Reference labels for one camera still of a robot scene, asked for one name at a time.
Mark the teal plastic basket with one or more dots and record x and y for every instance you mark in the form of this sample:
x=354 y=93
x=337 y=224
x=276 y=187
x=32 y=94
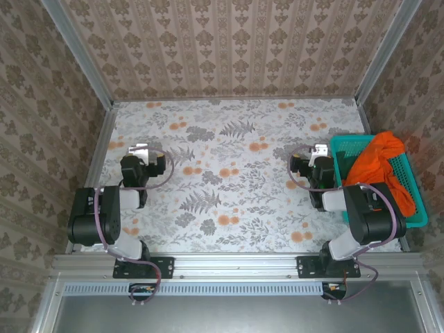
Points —
x=414 y=208

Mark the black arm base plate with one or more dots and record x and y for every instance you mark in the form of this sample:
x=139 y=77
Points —
x=164 y=267
x=307 y=267

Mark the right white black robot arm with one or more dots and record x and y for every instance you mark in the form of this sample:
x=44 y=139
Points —
x=374 y=222

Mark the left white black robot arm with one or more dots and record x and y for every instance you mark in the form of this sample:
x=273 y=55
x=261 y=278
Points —
x=93 y=215

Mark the black connector socket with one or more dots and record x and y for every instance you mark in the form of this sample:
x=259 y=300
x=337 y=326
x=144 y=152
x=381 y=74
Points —
x=334 y=289
x=138 y=289

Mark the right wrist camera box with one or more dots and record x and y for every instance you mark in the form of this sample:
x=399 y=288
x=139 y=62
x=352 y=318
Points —
x=320 y=150

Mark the floral patterned table cover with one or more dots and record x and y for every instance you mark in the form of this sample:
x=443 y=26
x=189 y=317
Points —
x=243 y=208

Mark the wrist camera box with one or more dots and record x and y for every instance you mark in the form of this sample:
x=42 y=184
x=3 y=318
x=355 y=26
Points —
x=320 y=150
x=138 y=150

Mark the aluminium frame post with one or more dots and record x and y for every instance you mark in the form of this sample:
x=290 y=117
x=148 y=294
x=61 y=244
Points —
x=79 y=55
x=385 y=52

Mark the orange t-shirt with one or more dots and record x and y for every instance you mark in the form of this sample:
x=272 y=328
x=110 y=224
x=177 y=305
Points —
x=374 y=163

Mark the wide aluminium base rail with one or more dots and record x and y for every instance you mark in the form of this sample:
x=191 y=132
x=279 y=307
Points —
x=236 y=265

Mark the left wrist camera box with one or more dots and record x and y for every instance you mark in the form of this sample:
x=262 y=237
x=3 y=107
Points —
x=138 y=150

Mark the grey metal sheet panel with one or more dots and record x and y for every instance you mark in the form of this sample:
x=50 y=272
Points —
x=222 y=315

